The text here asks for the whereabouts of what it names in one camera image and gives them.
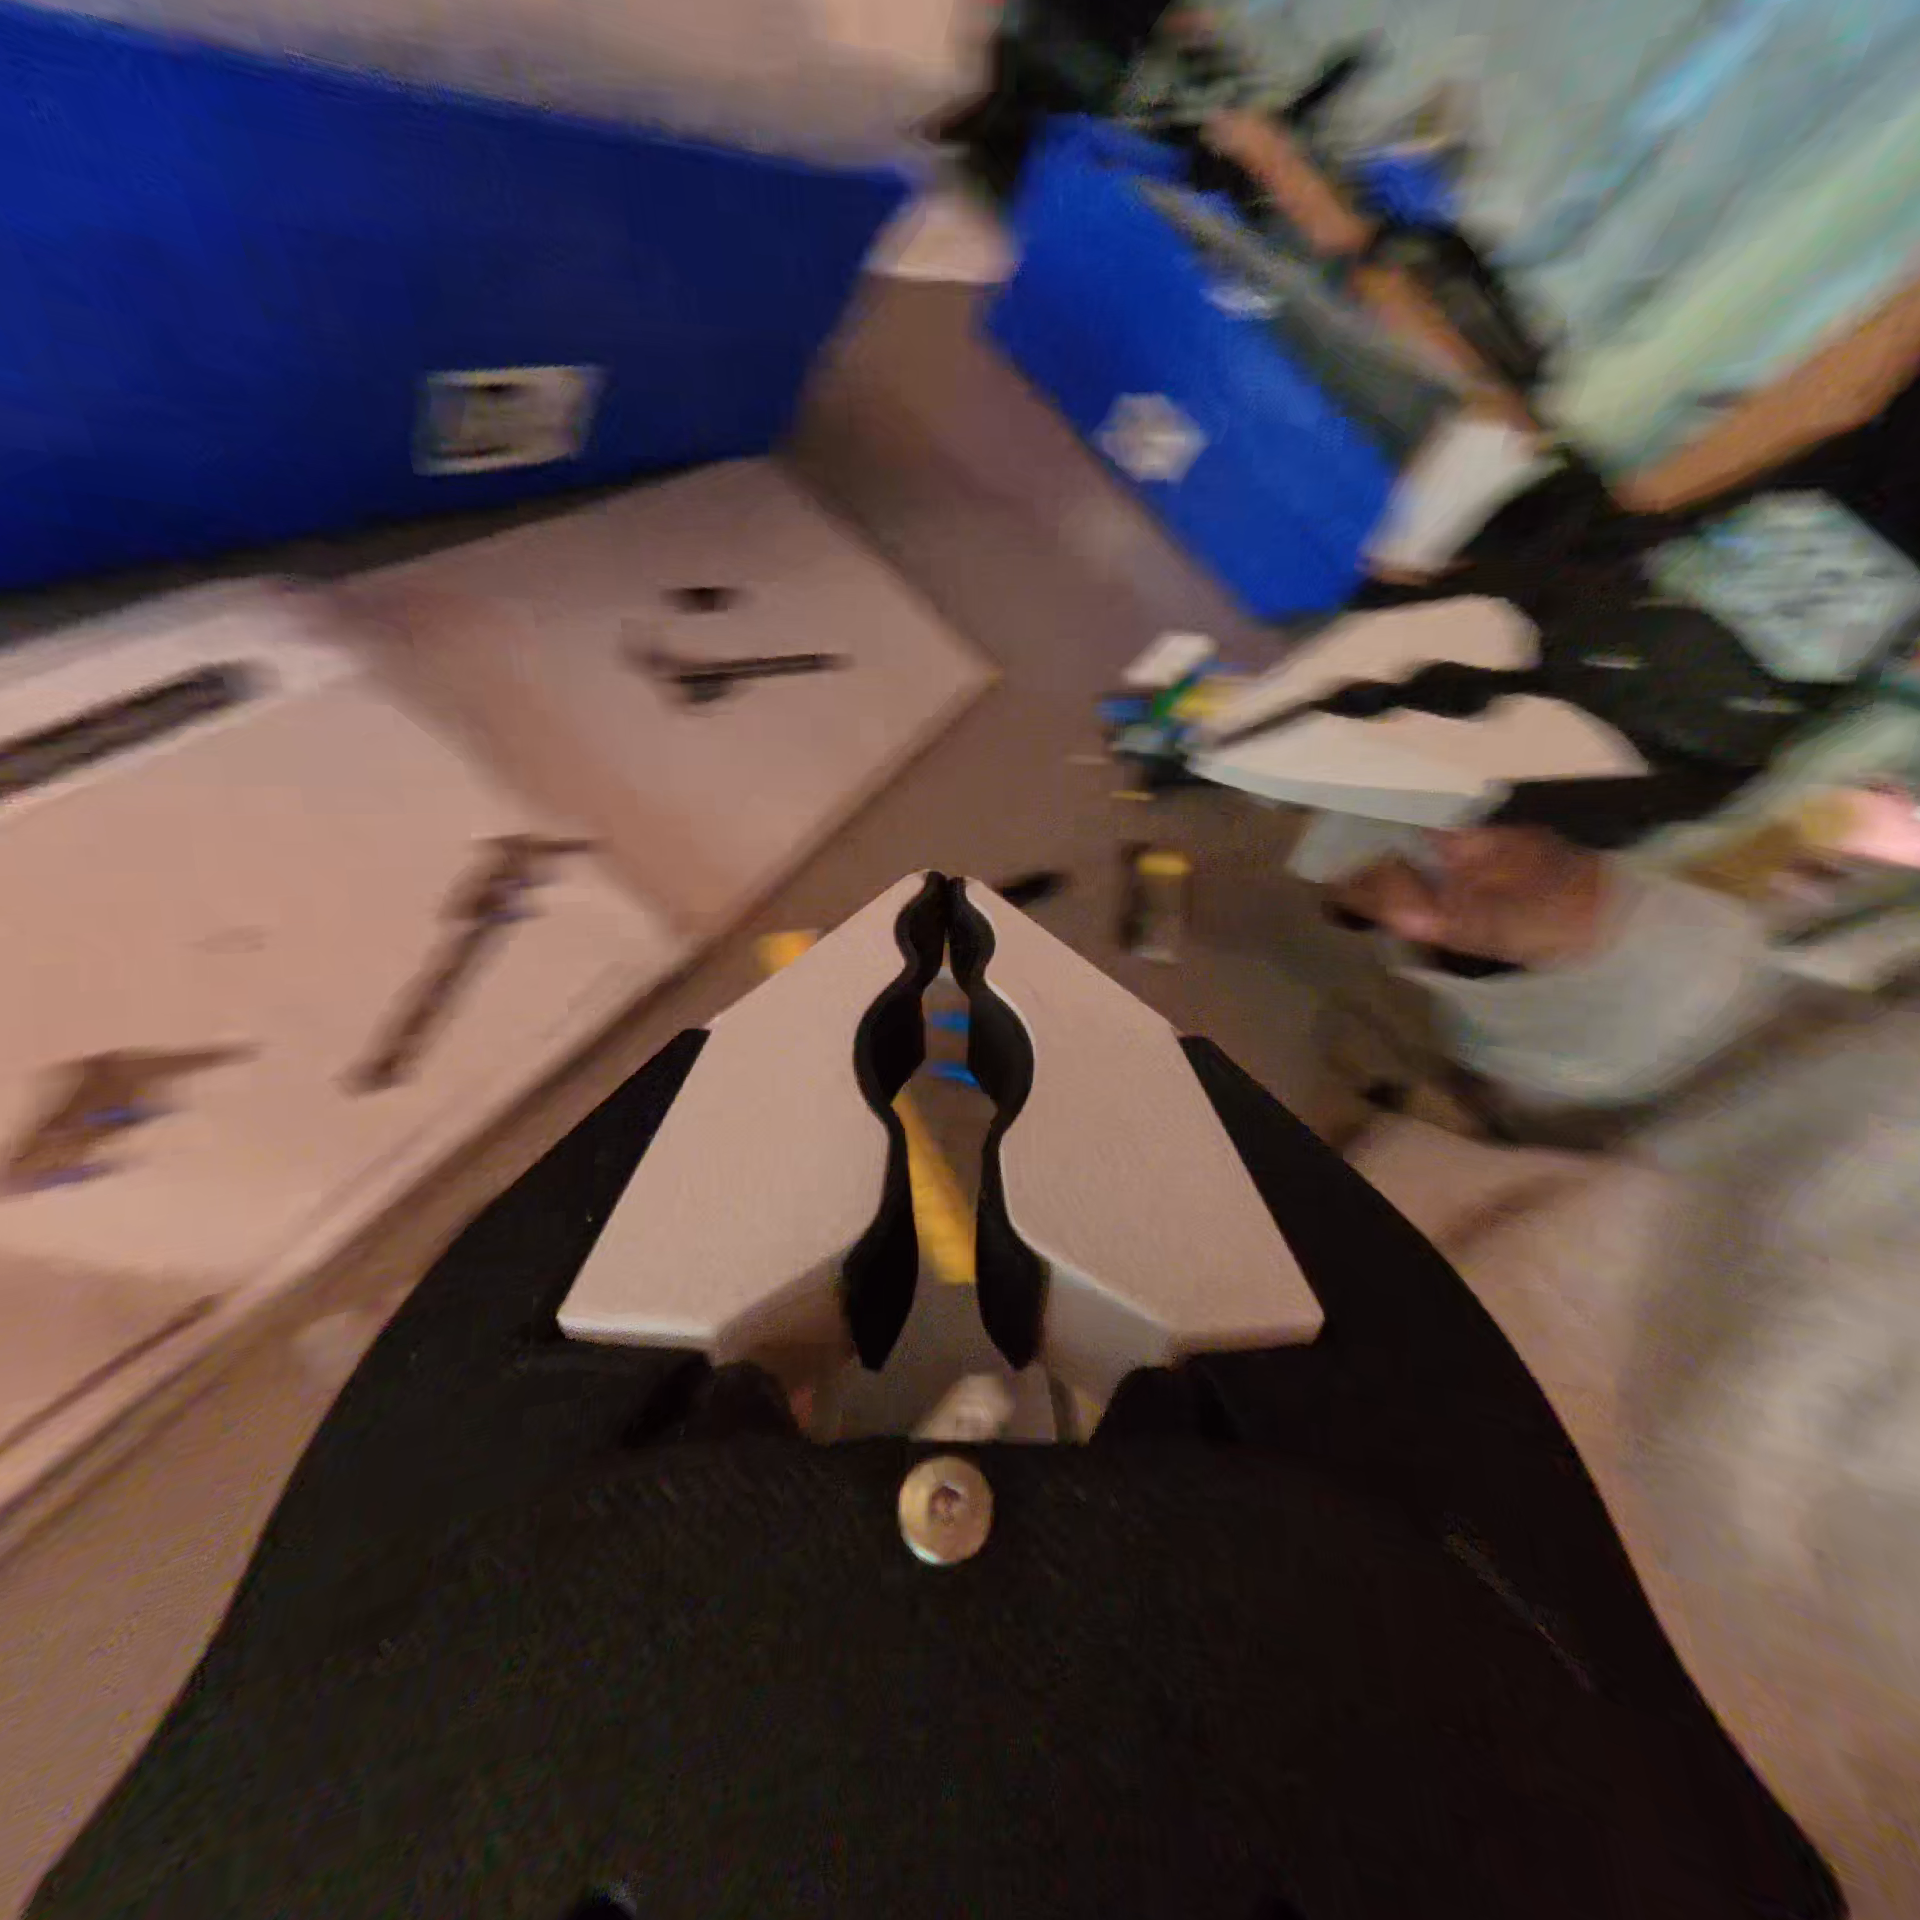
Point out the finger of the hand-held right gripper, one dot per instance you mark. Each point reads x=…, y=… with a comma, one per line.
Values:
x=1425, y=757
x=1395, y=645

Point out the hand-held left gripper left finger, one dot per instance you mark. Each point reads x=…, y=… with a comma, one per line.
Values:
x=749, y=1184

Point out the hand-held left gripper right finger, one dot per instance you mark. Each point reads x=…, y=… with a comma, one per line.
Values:
x=1140, y=1200

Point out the pile of coloured lego pieces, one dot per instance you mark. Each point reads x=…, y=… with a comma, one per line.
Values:
x=1161, y=721

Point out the person's right forearm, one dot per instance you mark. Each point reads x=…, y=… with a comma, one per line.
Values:
x=1620, y=1003

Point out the yellow lego beam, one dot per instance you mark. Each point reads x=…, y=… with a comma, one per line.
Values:
x=937, y=1184

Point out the black and yellow lego piece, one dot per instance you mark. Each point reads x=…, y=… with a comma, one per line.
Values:
x=1154, y=902

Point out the open lego instruction booklet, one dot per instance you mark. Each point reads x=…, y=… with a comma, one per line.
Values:
x=451, y=781

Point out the person's right hand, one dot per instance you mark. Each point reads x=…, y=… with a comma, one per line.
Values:
x=1499, y=902

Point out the small blue plastic bin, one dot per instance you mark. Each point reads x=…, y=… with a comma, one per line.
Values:
x=1201, y=389

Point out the person's grey sweatshirt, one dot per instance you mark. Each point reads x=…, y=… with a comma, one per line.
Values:
x=1799, y=1277

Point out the large blue plastic bin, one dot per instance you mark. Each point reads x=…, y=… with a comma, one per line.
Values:
x=299, y=271

